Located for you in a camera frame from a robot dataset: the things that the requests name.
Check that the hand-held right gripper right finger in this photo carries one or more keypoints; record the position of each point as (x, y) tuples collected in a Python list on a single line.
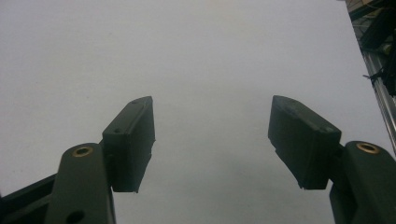
[(303, 146)]

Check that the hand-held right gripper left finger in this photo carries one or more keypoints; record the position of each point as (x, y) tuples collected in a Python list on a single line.
[(129, 146)]

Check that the dark equipment beside table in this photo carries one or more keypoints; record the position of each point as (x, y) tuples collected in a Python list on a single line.
[(378, 28)]

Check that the metal frame rail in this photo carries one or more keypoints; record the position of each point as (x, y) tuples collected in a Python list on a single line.
[(378, 82)]

